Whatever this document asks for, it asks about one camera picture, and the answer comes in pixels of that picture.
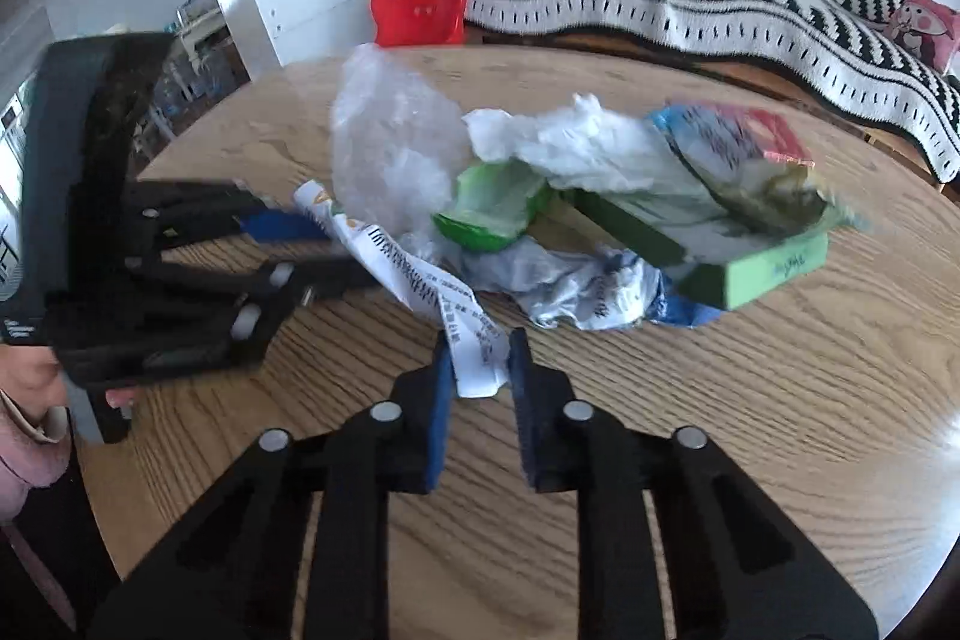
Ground large clear plastic bag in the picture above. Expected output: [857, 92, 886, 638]
[330, 44, 475, 259]

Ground flat green box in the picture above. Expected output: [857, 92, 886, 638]
[568, 182, 831, 313]

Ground person's left forearm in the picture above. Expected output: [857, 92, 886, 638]
[0, 389, 76, 525]

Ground white plastic bag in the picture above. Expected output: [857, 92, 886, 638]
[460, 92, 725, 217]

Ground crumpled silver printed wrapper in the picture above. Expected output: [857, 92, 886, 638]
[459, 237, 667, 332]

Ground person's left hand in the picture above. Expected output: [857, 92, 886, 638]
[0, 344, 142, 420]

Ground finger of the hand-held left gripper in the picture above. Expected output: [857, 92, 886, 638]
[124, 179, 342, 272]
[52, 256, 391, 390]

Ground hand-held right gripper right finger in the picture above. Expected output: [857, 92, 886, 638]
[508, 329, 880, 640]

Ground colourful snack packet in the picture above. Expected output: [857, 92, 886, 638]
[647, 100, 852, 238]

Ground small green carton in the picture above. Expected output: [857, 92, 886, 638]
[430, 158, 554, 255]

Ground pink cartoon pillow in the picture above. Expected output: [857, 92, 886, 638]
[885, 0, 960, 79]

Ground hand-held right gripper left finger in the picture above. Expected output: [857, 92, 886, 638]
[90, 331, 458, 640]

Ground long white printed wrapper strip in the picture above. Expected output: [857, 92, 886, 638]
[292, 180, 512, 399]

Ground cluttered storage rack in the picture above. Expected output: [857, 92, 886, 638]
[146, 0, 252, 142]

